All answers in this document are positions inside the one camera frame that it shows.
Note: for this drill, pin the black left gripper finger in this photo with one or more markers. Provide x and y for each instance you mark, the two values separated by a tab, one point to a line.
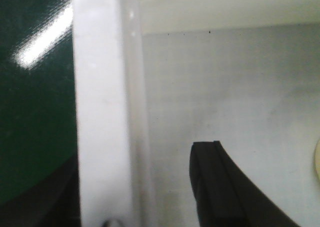
225	196

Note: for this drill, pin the white plastic tote crate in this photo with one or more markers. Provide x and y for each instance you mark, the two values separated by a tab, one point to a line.
154	76

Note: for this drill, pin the cream yellow plush toy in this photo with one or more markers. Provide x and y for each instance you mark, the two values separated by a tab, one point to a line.
316	161

